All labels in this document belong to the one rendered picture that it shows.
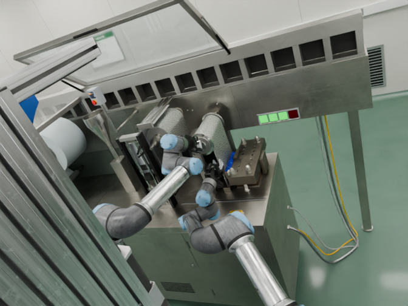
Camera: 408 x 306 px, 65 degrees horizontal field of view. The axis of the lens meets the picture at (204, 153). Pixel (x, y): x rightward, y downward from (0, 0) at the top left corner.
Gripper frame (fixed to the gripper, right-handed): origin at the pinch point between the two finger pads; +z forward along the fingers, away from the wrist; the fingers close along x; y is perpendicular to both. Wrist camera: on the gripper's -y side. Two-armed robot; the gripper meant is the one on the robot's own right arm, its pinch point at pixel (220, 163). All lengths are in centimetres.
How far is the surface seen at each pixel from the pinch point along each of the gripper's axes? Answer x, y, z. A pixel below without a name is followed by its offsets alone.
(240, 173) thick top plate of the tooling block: -11.7, -6.1, -3.9
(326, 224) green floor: -45, -109, 54
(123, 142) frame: 47, 31, -13
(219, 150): -0.2, 6.2, 4.2
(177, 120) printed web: 23.8, 26.2, 13.5
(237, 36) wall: 45, 10, 263
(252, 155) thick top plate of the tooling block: -15.0, -6.9, 14.8
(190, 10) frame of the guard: -13, 84, 1
